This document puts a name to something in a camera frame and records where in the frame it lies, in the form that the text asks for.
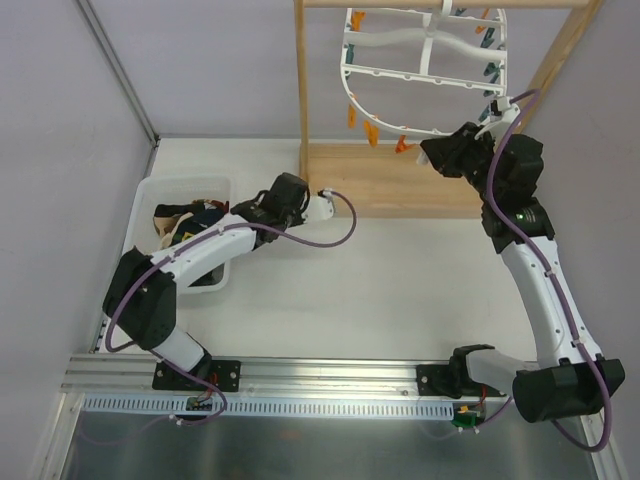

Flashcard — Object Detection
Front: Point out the wooden hanger stand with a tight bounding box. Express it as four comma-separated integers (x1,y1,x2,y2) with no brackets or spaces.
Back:
294,0,603,219

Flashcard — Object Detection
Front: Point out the pile of dark socks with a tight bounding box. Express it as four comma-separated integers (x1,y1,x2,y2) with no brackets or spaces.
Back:
153,199,230,229

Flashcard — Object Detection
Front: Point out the navy santa sock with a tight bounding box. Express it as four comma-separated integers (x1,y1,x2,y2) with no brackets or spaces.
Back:
169,217,208,247

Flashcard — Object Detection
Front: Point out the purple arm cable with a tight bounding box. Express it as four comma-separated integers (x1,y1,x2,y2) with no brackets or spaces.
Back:
484,89,615,453
107,188,358,426

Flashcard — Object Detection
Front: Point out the orange clothespin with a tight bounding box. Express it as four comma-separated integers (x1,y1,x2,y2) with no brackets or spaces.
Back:
394,135,416,154
347,104,357,129
363,120,379,148

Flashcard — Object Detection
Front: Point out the white slotted cable duct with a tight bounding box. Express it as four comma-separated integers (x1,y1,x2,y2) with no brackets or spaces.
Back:
83,394,455,421

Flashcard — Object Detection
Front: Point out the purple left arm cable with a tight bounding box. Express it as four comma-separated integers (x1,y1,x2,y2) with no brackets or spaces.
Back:
107,188,358,426

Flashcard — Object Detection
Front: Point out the white plastic clip hanger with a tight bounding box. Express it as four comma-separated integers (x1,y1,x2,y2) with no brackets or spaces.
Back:
340,1,508,137

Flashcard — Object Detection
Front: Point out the orange clothespin middle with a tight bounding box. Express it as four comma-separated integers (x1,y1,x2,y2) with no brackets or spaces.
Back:
363,120,379,148

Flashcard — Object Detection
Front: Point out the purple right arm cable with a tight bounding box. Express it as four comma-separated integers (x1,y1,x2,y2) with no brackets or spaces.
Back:
484,89,615,453

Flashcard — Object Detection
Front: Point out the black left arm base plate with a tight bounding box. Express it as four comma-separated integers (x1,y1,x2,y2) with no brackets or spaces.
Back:
152,355,241,392

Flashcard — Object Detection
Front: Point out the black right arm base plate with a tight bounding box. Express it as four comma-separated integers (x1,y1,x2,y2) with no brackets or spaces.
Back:
415,364,504,399

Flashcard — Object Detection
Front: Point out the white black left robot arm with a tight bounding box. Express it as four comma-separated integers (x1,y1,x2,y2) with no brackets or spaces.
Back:
102,173,310,390

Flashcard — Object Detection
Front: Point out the beige brown sock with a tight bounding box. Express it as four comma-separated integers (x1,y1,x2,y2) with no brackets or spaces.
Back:
153,213,194,250

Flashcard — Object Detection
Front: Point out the orange clothespin upper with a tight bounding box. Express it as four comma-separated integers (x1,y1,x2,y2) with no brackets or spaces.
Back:
347,104,357,129

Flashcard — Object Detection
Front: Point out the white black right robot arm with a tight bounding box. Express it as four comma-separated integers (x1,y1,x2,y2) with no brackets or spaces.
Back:
420,123,625,423

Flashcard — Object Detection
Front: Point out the white perforated plastic basket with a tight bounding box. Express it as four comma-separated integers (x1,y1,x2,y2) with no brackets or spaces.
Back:
130,174,233,294

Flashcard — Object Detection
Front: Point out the aluminium mounting rail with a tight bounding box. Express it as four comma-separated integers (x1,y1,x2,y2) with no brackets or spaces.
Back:
61,354,448,399

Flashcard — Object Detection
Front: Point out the orange clothespin lower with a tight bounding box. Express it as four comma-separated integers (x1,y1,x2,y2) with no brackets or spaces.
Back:
394,135,416,154

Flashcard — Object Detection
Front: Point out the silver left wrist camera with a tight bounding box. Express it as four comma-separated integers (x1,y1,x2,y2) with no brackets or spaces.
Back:
301,188,336,224

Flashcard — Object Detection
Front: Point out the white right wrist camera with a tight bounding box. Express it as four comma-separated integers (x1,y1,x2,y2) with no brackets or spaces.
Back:
474,96,521,143

